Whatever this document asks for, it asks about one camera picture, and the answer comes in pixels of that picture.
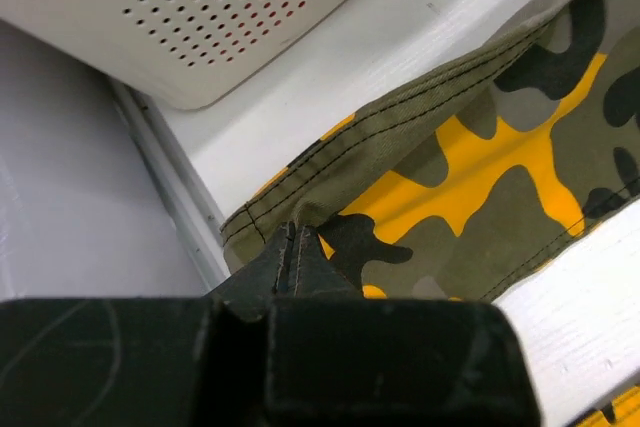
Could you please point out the yellow camouflage trousers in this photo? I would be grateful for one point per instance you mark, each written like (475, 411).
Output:
(510, 175)

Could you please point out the white perforated laundry basket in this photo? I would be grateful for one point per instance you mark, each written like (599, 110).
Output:
(188, 53)

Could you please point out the aluminium table edge rail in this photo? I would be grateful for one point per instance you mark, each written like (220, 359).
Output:
(194, 231)

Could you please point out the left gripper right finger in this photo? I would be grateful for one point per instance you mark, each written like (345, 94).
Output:
(313, 275)

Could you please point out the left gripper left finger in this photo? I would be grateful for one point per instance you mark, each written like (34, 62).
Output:
(248, 293)

